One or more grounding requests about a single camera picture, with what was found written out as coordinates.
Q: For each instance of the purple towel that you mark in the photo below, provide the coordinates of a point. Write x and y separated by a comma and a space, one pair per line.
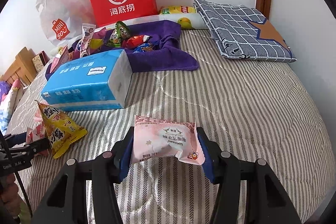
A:
167, 55

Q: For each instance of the pink strawberry snack bag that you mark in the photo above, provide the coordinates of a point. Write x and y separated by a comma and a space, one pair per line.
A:
64, 55

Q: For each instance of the white Miniso plastic bag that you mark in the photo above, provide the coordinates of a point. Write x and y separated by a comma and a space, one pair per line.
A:
61, 20

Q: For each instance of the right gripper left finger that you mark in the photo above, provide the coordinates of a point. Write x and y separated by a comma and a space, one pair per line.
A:
64, 201

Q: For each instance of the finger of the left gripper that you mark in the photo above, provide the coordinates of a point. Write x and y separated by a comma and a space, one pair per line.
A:
19, 147

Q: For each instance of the red snack packet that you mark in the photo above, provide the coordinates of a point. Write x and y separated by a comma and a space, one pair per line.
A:
135, 41

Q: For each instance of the wooden headboard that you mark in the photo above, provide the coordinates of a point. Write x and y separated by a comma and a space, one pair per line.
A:
21, 69

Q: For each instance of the pink yellow potato-stick bag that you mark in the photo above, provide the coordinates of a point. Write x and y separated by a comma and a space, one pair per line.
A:
96, 42

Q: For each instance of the yellow triangular snack packet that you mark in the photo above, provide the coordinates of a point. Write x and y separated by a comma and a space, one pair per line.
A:
61, 130

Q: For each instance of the green snack packet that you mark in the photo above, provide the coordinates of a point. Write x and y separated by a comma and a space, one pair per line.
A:
120, 34

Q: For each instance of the blue cookie packet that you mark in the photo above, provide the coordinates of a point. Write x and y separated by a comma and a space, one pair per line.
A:
145, 47

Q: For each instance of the pale pink pastry packet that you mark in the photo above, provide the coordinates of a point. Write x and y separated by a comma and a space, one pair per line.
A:
155, 137

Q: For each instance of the yellow Lay's chip bag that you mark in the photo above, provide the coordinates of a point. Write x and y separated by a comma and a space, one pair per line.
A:
177, 10

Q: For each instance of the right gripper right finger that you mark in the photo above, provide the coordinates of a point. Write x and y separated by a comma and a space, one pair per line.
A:
267, 201

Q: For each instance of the person's left hand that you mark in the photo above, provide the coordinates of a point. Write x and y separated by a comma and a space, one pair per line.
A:
10, 196

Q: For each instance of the blue tissue pack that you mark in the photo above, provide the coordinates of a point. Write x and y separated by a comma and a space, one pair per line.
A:
96, 82

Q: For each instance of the grey checked folded cloth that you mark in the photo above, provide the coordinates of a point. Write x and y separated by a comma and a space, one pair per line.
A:
241, 32

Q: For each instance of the colourful pillow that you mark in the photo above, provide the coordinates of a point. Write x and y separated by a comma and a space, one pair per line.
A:
9, 104

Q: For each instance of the long pink white snack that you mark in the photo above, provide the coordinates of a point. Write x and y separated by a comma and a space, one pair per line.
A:
87, 32

